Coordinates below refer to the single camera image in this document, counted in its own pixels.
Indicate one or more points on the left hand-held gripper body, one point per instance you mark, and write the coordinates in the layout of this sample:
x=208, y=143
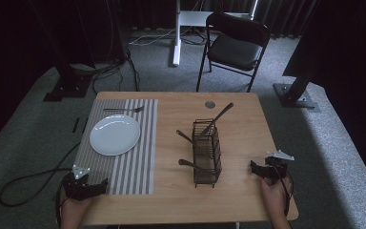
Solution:
x=76, y=187

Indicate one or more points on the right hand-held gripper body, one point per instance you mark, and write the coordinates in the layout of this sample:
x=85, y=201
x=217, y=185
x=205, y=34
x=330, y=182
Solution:
x=276, y=170

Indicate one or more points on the person's left hand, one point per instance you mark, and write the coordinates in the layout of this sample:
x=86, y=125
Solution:
x=73, y=208

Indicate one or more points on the person's right hand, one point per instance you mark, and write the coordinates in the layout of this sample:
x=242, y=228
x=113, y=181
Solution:
x=274, y=197

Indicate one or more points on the grey striped placemat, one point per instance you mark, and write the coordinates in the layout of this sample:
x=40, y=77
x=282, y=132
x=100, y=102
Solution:
x=139, y=165

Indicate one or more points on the white round plate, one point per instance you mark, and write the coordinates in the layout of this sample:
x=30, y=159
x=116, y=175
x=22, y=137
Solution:
x=115, y=135

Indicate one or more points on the black floor strip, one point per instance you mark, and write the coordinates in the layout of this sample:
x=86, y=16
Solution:
x=75, y=125

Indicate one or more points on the dark spoon in caddy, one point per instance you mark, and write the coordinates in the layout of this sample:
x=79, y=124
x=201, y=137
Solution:
x=220, y=114

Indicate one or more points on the black stand with grey base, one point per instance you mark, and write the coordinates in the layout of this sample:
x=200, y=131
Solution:
x=294, y=95

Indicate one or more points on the metal fork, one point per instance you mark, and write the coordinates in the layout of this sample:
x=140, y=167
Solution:
x=124, y=109

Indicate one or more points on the grey round table grommet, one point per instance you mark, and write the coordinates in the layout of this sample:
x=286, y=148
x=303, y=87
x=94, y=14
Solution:
x=210, y=104

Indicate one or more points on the black folding chair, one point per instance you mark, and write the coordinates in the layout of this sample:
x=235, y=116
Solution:
x=235, y=51

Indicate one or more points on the black stand with base plate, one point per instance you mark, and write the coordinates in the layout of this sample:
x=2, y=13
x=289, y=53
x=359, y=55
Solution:
x=68, y=86

